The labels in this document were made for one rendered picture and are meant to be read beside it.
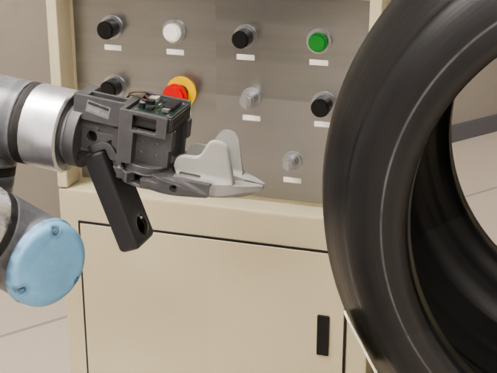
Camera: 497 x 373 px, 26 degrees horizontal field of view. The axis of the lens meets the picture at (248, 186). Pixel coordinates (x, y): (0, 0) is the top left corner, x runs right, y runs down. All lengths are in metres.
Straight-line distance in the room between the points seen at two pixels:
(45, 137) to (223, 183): 0.19
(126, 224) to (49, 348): 2.10
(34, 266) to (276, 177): 0.77
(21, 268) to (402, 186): 0.38
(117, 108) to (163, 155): 0.07
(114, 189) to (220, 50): 0.64
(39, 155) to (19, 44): 2.55
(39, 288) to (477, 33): 0.49
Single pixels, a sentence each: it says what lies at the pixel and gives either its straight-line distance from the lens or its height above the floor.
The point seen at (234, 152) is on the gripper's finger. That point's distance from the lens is 1.12.
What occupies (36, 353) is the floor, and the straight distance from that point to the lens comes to 3.23.
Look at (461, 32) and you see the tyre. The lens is 0.90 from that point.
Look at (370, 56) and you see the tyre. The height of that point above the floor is 1.33.
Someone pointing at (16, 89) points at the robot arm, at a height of 1.25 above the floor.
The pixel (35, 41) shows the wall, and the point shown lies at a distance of 3.71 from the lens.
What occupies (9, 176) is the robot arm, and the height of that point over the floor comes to 1.14.
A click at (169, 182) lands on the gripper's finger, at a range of 1.09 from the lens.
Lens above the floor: 1.55
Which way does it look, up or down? 20 degrees down
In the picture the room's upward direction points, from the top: straight up
